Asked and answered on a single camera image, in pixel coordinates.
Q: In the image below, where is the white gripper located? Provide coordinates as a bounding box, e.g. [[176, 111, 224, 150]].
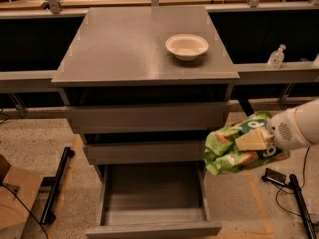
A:
[[235, 107, 311, 151]]

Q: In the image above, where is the green rice chip bag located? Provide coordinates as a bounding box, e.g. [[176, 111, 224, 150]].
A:
[[203, 111, 290, 175]]

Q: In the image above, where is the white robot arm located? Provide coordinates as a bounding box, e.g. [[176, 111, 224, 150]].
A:
[[235, 99, 319, 151]]

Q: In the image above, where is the grey top drawer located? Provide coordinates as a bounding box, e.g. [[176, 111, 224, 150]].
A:
[[67, 102, 230, 134]]

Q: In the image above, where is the grey middle drawer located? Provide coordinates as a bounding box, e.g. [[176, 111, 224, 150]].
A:
[[84, 140, 205, 165]]

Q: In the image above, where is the grey drawer cabinet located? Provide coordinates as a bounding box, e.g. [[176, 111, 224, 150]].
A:
[[51, 5, 241, 171]]

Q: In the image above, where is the grey open bottom drawer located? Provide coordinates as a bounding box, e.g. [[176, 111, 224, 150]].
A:
[[85, 162, 222, 239]]

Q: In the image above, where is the black floor box device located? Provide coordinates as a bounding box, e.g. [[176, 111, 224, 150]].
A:
[[262, 168, 286, 186]]

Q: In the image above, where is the black bar right floor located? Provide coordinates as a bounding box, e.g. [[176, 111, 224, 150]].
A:
[[289, 174, 317, 239]]

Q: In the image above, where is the black bar floor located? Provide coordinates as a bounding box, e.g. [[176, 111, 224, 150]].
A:
[[40, 147, 75, 225], [289, 174, 317, 239]]

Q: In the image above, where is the clear sanitizer pump bottle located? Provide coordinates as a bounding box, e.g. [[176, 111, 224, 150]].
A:
[[267, 44, 286, 69]]

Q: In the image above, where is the black bar left floor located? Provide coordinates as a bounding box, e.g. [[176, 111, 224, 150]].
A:
[[40, 147, 75, 225]]

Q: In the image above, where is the brown cardboard box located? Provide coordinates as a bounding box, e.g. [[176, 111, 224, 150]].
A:
[[0, 155, 43, 239]]

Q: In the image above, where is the black cable right floor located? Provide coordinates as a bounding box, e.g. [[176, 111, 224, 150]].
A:
[[274, 146, 319, 217]]

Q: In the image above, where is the black cable floor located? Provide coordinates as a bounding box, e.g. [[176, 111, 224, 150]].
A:
[[274, 146, 319, 217], [0, 182, 50, 239]]

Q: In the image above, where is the grey metal rail frame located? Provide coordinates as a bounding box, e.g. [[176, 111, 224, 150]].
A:
[[0, 6, 319, 114]]

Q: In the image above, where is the black cable left floor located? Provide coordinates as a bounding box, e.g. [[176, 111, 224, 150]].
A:
[[0, 182, 50, 239]]

